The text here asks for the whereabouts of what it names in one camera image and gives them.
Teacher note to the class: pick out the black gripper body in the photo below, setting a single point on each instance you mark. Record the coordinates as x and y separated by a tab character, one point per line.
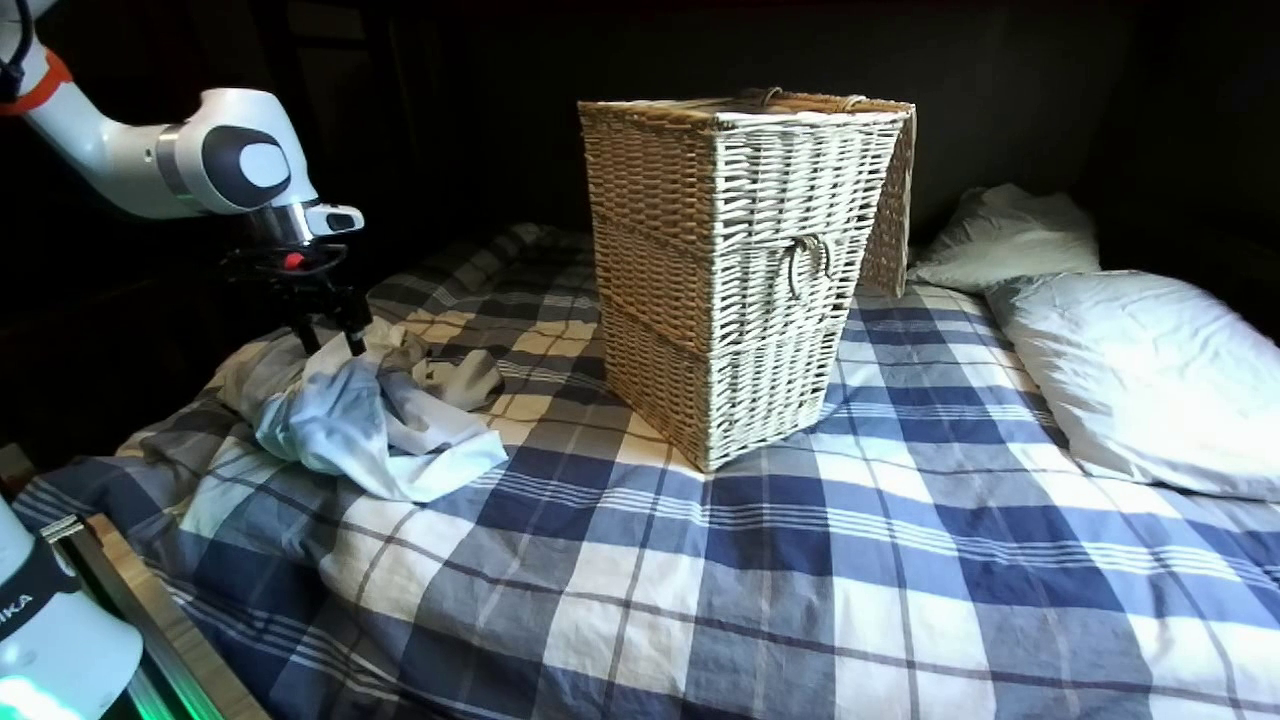
317	295

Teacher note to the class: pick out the white cloth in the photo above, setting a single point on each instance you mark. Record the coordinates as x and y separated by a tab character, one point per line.
384	443

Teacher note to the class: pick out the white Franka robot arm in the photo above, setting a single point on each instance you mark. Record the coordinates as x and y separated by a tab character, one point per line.
134	163

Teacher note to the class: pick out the crumpled grey cloth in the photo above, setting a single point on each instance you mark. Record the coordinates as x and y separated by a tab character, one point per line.
262	364

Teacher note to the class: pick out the wicker laundry basket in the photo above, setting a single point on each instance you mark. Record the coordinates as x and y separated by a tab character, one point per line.
773	264

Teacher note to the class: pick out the metal robot mounting platform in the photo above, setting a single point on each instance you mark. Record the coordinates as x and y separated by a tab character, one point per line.
144	603

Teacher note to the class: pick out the blue plaid bedspread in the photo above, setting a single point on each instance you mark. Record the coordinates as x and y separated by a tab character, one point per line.
802	573

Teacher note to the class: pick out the small grey-white pillow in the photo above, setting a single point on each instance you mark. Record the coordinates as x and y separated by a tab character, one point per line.
1001	242

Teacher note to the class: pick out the large white pillow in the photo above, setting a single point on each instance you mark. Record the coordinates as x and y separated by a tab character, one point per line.
1144	374

